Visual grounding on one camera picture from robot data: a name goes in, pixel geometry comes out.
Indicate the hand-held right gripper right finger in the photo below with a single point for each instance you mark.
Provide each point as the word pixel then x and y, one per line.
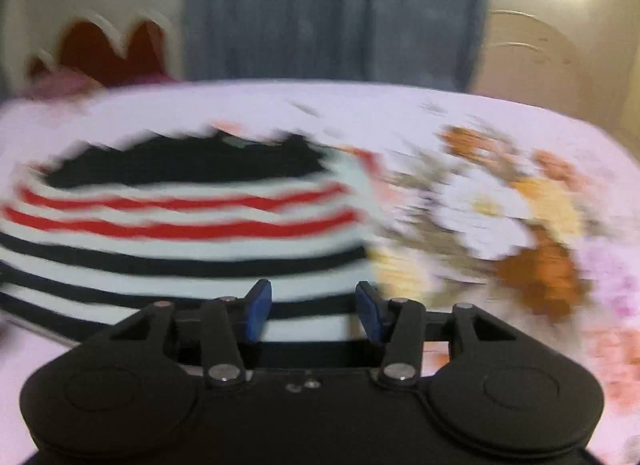
pixel 371 310

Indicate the floral pink bed sheet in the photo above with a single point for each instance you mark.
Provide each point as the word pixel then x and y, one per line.
pixel 500 205

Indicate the red heart-shaped headboard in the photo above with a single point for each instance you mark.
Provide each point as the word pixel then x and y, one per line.
pixel 107 52

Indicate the pink striped pillow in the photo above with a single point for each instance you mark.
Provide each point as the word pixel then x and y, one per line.
pixel 60 82

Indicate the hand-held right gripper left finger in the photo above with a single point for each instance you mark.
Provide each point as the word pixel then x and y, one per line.
pixel 257 307

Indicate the cream arched footboard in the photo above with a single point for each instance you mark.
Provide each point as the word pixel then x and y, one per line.
pixel 530 65

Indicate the wide blue-grey curtain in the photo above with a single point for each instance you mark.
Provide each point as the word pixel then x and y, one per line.
pixel 335 10

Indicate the striped knit sweater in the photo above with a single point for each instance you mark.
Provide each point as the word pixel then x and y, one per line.
pixel 190 225

